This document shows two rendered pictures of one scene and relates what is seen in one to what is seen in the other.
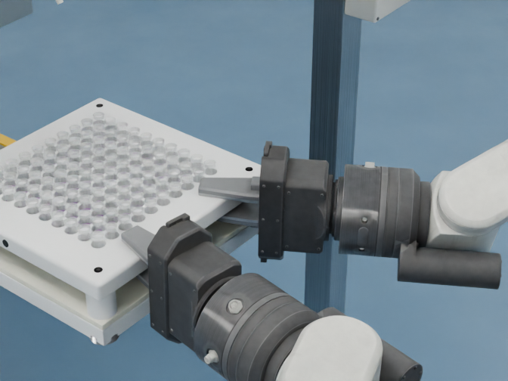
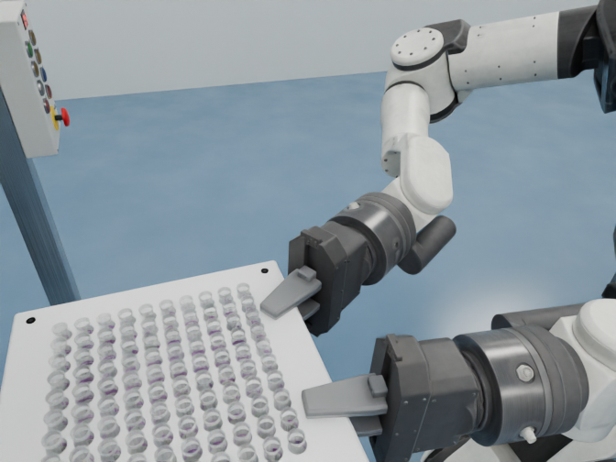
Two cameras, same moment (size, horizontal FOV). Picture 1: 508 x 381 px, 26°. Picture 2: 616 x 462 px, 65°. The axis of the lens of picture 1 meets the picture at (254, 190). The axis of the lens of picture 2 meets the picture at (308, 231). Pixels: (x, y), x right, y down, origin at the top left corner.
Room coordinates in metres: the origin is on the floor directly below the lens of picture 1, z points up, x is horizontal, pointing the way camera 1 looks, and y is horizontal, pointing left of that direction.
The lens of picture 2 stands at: (0.71, 0.30, 1.39)
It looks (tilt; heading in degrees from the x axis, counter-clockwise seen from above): 36 degrees down; 301
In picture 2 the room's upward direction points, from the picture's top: 2 degrees clockwise
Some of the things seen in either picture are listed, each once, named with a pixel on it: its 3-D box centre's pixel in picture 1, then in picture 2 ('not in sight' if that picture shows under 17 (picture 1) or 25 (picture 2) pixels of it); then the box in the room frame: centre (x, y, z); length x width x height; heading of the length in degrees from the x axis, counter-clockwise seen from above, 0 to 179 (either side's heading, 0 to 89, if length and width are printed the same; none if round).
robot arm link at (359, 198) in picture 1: (322, 205); (340, 258); (0.89, -0.07, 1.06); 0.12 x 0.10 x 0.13; 84
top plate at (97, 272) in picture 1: (99, 186); (170, 392); (0.92, 0.15, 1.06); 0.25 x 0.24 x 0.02; 141
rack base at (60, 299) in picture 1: (103, 225); not in sight; (0.92, 0.15, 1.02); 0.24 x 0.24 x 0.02; 51
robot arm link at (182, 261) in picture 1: (215, 308); (450, 394); (0.73, 0.03, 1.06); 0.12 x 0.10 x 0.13; 44
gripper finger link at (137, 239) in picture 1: (150, 243); (344, 394); (0.80, 0.09, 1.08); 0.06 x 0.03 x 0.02; 44
